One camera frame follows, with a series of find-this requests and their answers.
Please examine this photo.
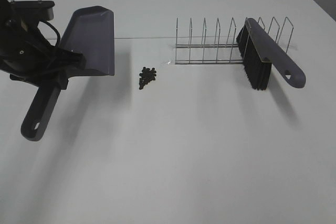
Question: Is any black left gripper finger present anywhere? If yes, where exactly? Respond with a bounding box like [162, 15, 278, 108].
[51, 48, 86, 68]
[39, 73, 69, 90]

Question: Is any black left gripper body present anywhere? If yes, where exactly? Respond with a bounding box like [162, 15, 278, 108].
[1, 19, 57, 87]

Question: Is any grey plastic dustpan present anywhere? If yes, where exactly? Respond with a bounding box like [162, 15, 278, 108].
[20, 6, 115, 142]

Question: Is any pile of coffee beans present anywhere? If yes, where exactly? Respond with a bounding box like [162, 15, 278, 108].
[139, 67, 157, 90]

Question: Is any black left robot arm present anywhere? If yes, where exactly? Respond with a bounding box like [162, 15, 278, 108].
[1, 0, 86, 90]

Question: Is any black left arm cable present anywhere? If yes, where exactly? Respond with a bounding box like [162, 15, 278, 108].
[36, 20, 62, 59]

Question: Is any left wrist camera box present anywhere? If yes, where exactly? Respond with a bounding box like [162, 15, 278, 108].
[10, 0, 55, 21]

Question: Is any metal wire rack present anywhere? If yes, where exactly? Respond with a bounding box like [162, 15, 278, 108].
[169, 17, 294, 65]

